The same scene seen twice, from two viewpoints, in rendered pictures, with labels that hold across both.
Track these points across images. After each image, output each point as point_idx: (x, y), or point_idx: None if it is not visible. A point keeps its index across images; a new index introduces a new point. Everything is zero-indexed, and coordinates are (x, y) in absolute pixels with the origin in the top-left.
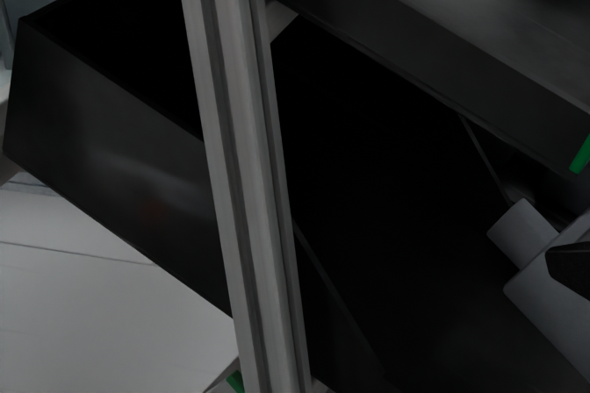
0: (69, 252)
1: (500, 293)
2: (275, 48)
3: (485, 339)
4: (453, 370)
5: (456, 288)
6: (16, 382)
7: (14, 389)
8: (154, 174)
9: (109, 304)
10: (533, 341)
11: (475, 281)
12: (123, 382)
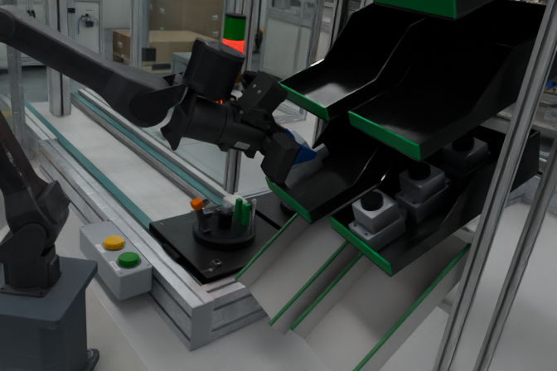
0: None
1: (337, 190)
2: None
3: (323, 184)
4: (316, 176)
5: (341, 181)
6: (548, 334)
7: (543, 332)
8: None
9: None
10: (320, 193)
11: (342, 185)
12: (541, 361)
